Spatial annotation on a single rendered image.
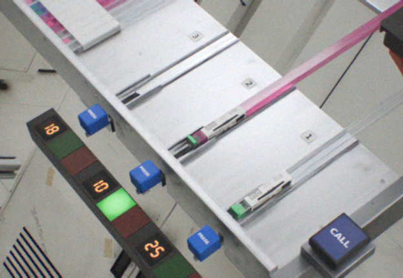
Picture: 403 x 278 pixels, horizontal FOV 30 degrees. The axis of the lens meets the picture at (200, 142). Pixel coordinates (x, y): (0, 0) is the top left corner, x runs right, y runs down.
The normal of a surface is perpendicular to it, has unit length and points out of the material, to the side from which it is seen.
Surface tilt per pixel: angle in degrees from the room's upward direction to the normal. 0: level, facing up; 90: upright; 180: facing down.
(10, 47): 90
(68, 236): 89
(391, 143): 90
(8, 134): 0
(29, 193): 90
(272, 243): 43
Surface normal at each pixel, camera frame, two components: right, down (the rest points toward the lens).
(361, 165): -0.04, -0.60
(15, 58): 0.62, 0.62
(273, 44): -0.61, -0.03
